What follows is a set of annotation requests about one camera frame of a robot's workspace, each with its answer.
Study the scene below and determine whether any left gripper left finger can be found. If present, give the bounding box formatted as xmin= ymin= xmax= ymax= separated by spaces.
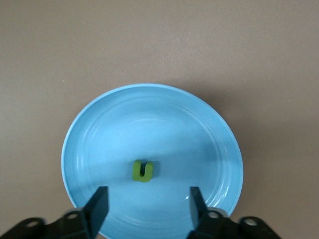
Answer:
xmin=0 ymin=186 xmax=110 ymax=239

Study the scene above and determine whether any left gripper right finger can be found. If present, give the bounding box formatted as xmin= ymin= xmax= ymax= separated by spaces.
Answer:
xmin=185 ymin=186 xmax=281 ymax=239

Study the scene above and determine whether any green foam letter u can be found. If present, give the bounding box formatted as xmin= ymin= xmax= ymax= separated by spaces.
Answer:
xmin=131 ymin=160 xmax=153 ymax=183

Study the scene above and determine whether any blue plate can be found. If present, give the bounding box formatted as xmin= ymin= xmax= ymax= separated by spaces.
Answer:
xmin=61 ymin=83 xmax=244 ymax=239

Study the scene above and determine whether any brown table cover sheet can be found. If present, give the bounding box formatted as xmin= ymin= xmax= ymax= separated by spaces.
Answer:
xmin=0 ymin=0 xmax=319 ymax=239

